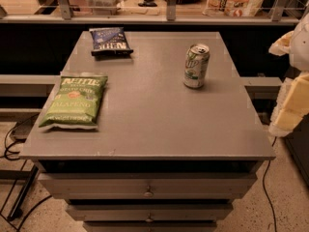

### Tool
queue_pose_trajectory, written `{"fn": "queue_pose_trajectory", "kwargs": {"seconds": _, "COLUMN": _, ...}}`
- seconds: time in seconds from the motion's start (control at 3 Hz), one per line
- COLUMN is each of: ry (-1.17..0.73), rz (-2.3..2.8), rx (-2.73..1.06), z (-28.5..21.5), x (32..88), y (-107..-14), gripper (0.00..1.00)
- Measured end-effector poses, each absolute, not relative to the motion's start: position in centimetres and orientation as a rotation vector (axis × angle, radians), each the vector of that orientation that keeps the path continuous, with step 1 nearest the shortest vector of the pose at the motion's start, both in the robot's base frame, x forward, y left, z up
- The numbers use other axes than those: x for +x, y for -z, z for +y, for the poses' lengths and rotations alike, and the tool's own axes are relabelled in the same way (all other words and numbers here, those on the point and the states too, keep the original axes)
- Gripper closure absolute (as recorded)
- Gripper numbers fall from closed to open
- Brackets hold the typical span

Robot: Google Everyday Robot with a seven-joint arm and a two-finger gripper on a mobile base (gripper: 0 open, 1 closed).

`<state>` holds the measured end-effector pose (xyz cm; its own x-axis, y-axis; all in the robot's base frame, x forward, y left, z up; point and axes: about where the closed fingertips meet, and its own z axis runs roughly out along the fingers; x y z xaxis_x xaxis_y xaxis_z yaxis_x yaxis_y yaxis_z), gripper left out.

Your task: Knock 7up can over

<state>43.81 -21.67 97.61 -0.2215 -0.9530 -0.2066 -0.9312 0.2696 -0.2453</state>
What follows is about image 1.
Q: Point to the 7up soda can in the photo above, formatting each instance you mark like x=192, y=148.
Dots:
x=196, y=64

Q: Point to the blue Kettle chip bag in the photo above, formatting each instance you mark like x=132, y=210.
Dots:
x=110, y=41

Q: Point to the grey drawer cabinet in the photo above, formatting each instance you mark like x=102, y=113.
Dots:
x=150, y=122

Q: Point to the middle drawer with knob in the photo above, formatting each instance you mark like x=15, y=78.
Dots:
x=149, y=213

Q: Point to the black metal stand leg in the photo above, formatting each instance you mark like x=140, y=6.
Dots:
x=28, y=177

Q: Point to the grey metal shelf rail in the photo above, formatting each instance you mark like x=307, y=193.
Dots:
x=272, y=12

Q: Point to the drawer with knob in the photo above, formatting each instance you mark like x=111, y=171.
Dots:
x=149, y=213
x=147, y=187

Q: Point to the green Kettle jalapeno chip bag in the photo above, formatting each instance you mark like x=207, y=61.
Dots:
x=76, y=103

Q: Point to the top drawer with knob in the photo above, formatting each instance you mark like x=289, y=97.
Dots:
x=147, y=187

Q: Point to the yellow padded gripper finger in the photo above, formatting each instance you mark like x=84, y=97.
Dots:
x=283, y=45
x=292, y=105

